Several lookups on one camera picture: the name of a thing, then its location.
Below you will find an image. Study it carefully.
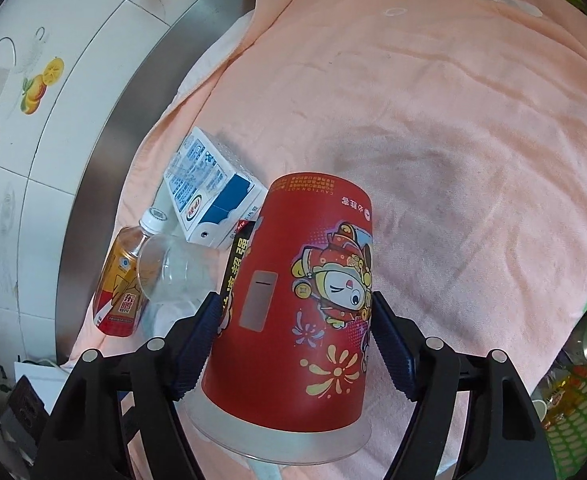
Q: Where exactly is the green plastic waste basket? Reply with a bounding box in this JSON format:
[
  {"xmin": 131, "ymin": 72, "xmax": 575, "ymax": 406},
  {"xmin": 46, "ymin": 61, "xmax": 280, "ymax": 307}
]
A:
[{"xmin": 528, "ymin": 259, "xmax": 587, "ymax": 480}]

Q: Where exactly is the clear plastic bottle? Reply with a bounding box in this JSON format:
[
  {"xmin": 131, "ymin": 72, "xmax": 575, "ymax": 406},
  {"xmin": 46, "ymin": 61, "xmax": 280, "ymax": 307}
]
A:
[{"xmin": 138, "ymin": 234, "xmax": 224, "ymax": 341}]

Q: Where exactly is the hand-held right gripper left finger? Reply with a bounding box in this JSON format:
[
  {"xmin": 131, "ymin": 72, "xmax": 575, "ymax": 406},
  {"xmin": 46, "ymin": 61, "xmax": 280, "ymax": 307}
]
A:
[{"xmin": 28, "ymin": 291, "xmax": 224, "ymax": 480}]

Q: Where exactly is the yellow red label drink bottle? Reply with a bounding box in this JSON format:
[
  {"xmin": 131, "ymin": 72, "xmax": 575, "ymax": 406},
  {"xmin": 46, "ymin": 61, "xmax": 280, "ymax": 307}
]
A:
[{"xmin": 92, "ymin": 208, "xmax": 170, "ymax": 337}]

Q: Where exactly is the yellow snack wrapper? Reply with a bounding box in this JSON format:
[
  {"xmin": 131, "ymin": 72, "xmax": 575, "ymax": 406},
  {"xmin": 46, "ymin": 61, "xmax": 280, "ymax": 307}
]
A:
[{"xmin": 548, "ymin": 375, "xmax": 587, "ymax": 418}]

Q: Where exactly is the red printed cup clear lid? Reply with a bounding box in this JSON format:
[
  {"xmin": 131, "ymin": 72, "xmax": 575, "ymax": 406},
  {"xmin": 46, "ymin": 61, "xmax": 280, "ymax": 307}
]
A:
[{"xmin": 188, "ymin": 172, "xmax": 375, "ymax": 463}]

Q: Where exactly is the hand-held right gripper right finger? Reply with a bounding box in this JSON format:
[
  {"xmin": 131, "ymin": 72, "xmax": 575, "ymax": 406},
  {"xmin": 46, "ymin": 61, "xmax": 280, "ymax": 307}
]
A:
[{"xmin": 370, "ymin": 290, "xmax": 554, "ymax": 480}]

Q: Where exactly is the blue white milk carton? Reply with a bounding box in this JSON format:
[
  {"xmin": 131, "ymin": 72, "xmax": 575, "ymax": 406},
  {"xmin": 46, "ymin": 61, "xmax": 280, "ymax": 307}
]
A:
[{"xmin": 162, "ymin": 126, "xmax": 269, "ymax": 251}]

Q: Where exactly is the pink cloud print towel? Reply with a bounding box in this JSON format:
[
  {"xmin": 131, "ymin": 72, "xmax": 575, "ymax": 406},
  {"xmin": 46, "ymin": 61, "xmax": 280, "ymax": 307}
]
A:
[{"xmin": 68, "ymin": 0, "xmax": 587, "ymax": 480}]

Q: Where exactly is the black snack packet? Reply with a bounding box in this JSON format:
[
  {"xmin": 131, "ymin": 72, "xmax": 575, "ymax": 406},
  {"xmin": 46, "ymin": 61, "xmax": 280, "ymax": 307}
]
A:
[{"xmin": 218, "ymin": 217, "xmax": 259, "ymax": 311}]

